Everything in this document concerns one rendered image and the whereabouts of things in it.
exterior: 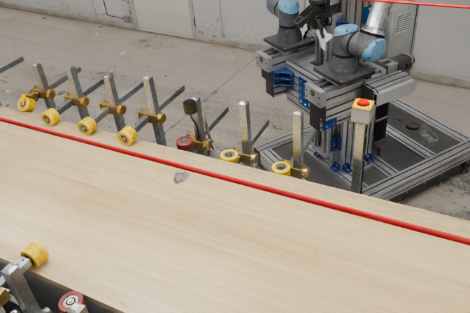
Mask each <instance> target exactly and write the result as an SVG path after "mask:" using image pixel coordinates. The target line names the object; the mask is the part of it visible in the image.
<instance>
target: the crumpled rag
mask: <svg viewBox="0 0 470 313"><path fill-rule="evenodd" d="M189 176H191V175H190V173H189V172H186V171H184V172H183V171H181V170H179V171H178V172H176V173H175V175H174V179H173V181H174V182H175V183H176V184H178V183H180V182H183V181H185V178H188V177H189Z"/></svg>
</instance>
